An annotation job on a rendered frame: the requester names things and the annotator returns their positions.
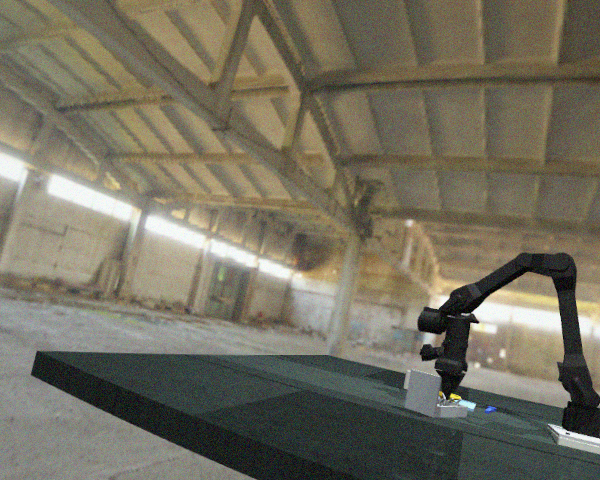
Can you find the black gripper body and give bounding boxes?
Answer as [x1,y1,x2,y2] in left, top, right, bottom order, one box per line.
[434,336,468,374]

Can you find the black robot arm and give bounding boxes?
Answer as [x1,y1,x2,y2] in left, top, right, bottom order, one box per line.
[417,252,600,439]

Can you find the yellow plate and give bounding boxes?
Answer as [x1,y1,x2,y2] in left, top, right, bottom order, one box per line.
[439,391,461,402]

